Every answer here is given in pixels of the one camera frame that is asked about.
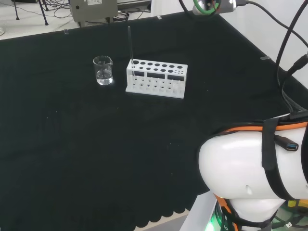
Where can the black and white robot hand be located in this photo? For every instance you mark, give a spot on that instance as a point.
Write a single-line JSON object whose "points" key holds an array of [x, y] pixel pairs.
{"points": [[199, 9]]}

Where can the clear glass rod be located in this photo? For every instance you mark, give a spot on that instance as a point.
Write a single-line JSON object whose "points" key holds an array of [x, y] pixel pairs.
{"points": [[130, 43]]}

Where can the white test tube rack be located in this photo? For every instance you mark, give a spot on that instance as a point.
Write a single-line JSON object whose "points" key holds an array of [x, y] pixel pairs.
{"points": [[156, 92]]}

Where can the grey metal control box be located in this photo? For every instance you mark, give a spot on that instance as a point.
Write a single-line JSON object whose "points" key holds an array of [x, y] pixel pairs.
{"points": [[93, 9]]}

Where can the small clear glass beaker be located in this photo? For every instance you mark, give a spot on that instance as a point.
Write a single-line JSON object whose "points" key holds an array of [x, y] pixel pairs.
{"points": [[104, 77]]}

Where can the black tripod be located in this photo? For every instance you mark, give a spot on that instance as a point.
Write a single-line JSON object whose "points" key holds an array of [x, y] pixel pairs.
{"points": [[29, 7]]}

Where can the black bench cloth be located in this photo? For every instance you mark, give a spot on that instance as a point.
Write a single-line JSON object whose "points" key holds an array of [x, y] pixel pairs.
{"points": [[101, 149]]}

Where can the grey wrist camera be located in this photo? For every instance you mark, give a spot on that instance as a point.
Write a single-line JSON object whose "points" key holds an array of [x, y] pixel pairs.
{"points": [[227, 5]]}

